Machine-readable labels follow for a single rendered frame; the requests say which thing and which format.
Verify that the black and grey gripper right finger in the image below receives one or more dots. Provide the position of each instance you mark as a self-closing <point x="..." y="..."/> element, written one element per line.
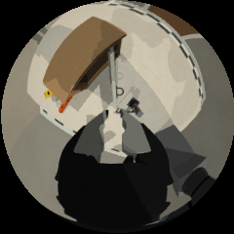
<point x="140" y="142"/>

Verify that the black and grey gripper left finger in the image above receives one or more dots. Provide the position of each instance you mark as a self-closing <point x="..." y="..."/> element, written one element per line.
<point x="89" y="140"/>

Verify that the orange spirit level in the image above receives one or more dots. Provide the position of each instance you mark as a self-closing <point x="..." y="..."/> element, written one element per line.
<point x="64" y="105"/>

